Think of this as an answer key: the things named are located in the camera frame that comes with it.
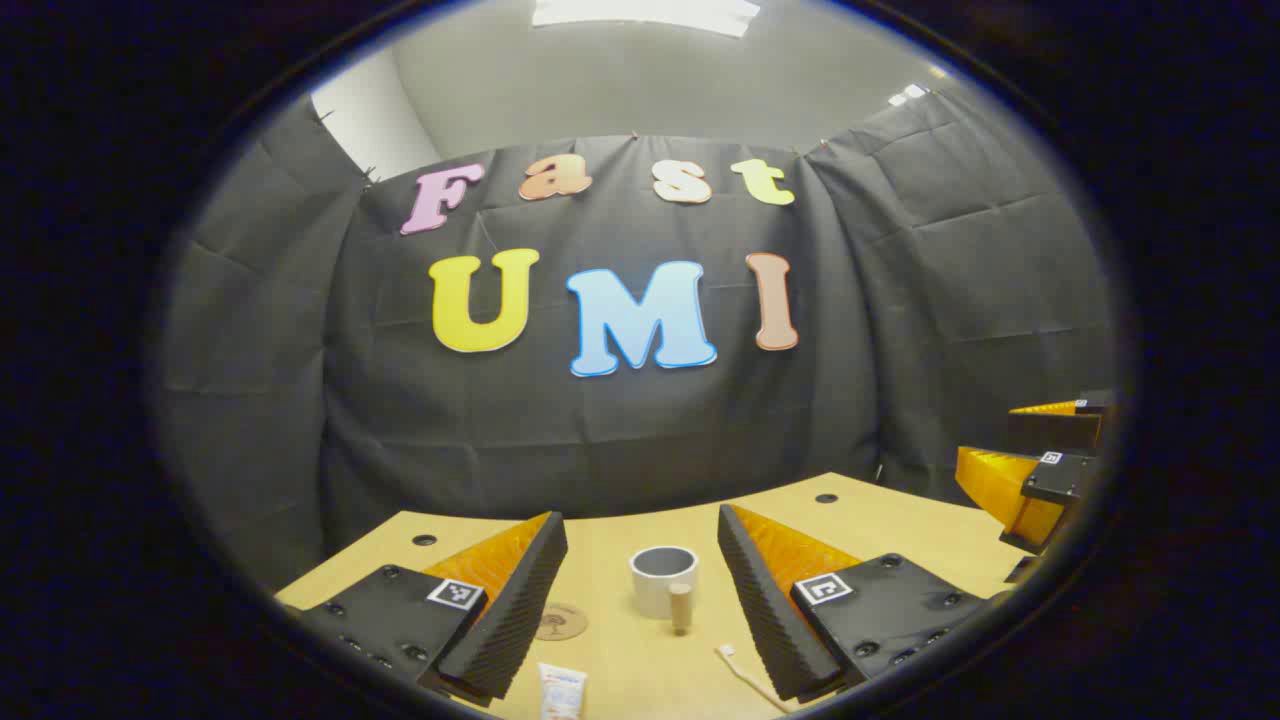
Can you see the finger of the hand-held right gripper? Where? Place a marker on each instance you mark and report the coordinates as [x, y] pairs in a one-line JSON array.
[[1000, 490], [1060, 430]]

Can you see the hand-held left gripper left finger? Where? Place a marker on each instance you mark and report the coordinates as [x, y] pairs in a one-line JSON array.
[[520, 600]]

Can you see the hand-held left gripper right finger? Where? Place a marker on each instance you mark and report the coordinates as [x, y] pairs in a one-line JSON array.
[[765, 610]]

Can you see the beige toothbrush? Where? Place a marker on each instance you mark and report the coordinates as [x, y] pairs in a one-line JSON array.
[[746, 674]]

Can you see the white toothpaste tube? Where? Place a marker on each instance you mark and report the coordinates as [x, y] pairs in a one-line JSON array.
[[562, 692]]

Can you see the light wooden desktop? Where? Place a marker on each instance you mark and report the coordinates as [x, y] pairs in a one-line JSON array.
[[610, 545]]

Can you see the black backdrop cloth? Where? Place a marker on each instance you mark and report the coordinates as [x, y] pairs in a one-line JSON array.
[[600, 450]]

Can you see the small ceiling light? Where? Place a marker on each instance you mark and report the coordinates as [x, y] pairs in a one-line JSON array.
[[908, 94]]

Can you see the ceiling light panel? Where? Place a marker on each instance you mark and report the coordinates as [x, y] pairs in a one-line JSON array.
[[650, 12]]

